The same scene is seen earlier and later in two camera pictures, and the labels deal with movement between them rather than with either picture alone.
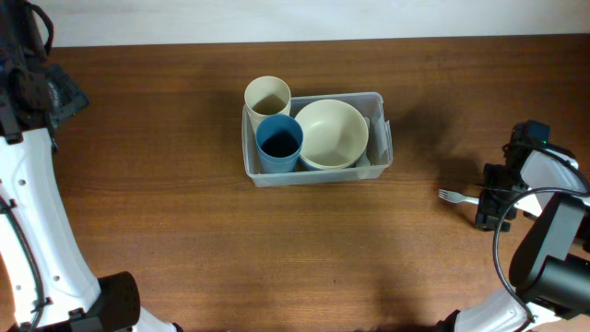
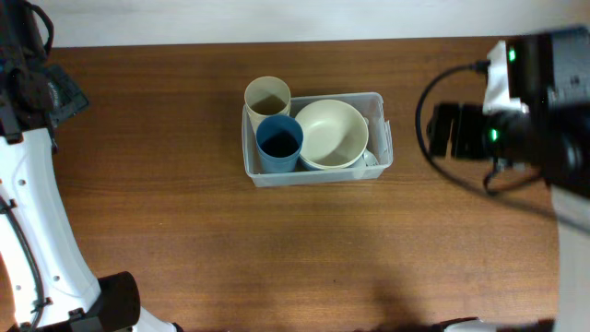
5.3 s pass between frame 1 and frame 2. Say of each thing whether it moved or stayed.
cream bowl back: stayed
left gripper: stayed
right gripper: moved
